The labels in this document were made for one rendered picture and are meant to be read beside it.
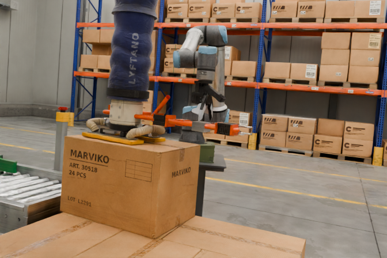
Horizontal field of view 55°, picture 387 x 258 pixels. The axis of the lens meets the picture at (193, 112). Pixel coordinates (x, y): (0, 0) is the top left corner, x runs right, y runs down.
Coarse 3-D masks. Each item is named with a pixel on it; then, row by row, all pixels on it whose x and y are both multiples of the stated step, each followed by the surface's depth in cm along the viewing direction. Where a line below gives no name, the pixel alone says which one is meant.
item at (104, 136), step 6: (84, 132) 194; (90, 132) 194; (96, 132) 194; (102, 132) 193; (120, 132) 186; (102, 138) 188; (108, 138) 186; (114, 138) 184; (120, 138) 183; (126, 138) 182; (126, 144) 180; (132, 144) 179; (138, 144) 184
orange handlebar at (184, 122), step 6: (108, 114) 202; (144, 114) 217; (150, 114) 222; (168, 120) 181; (174, 120) 179; (180, 120) 178; (186, 120) 178; (204, 126) 170; (210, 126) 169; (234, 132) 164
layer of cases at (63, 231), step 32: (32, 224) 175; (64, 224) 178; (96, 224) 181; (192, 224) 191; (224, 224) 195; (0, 256) 140; (32, 256) 142; (64, 256) 145; (96, 256) 147; (128, 256) 149; (160, 256) 151; (192, 256) 154; (224, 256) 156; (256, 256) 158; (288, 256) 161
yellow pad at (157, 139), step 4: (136, 136) 201; (140, 136) 199; (144, 136) 199; (148, 136) 198; (152, 136) 198; (156, 136) 200; (160, 136) 203; (144, 140) 198; (148, 140) 197; (152, 140) 195; (156, 140) 195; (160, 140) 199; (164, 140) 202
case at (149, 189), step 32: (64, 160) 193; (96, 160) 183; (128, 160) 174; (160, 160) 166; (192, 160) 194; (64, 192) 193; (96, 192) 184; (128, 192) 174; (160, 192) 168; (192, 192) 198; (128, 224) 175; (160, 224) 171
